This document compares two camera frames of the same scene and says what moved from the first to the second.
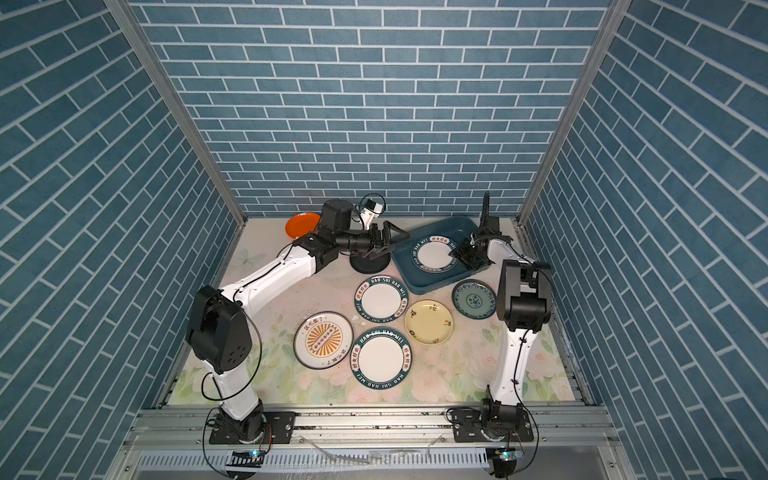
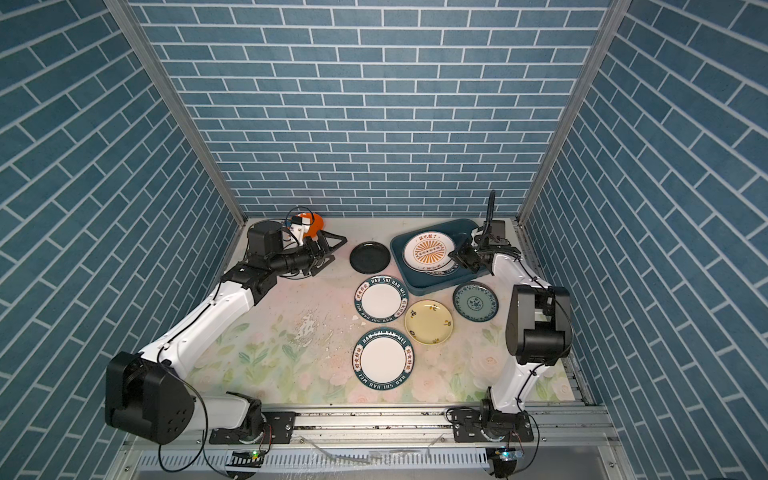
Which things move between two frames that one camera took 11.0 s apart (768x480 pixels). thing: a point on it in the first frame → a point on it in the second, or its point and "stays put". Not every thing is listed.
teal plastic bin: x=455 y=228 stays put
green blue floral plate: x=474 y=299 stays put
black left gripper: x=373 y=245 → x=315 y=257
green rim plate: x=381 y=358 stays put
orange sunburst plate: x=323 y=340 → x=428 y=251
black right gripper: x=461 y=251 stays put
